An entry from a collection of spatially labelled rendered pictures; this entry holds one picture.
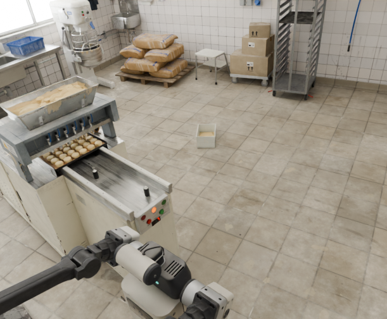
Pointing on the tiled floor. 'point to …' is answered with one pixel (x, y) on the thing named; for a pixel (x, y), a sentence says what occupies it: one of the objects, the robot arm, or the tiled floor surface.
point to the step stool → (212, 60)
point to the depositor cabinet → (41, 191)
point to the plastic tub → (206, 135)
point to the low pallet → (155, 77)
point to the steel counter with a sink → (10, 71)
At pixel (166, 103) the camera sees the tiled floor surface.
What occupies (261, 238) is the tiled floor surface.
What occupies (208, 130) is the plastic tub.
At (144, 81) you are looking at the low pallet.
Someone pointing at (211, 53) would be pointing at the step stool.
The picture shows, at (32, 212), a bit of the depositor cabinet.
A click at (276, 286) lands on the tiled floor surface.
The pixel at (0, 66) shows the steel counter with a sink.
